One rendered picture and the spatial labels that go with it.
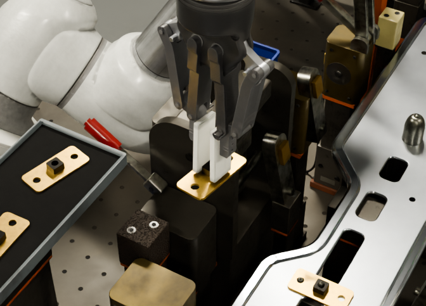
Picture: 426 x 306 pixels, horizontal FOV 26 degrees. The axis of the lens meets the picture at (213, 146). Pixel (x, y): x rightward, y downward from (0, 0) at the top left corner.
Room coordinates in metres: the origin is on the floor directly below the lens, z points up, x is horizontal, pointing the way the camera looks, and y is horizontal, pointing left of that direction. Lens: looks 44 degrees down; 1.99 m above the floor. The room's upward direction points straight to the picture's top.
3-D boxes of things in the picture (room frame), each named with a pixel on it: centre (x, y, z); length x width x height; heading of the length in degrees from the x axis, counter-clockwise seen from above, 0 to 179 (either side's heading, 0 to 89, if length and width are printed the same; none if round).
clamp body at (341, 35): (1.25, -0.22, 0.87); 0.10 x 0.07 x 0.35; 60
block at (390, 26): (1.29, -0.31, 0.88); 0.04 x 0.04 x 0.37; 60
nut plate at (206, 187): (0.72, 0.00, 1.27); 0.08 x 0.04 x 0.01; 142
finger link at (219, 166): (0.71, -0.01, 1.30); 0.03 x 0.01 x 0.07; 142
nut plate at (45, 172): (0.82, 0.20, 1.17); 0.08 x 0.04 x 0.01; 135
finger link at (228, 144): (0.70, -0.02, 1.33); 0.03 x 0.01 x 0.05; 52
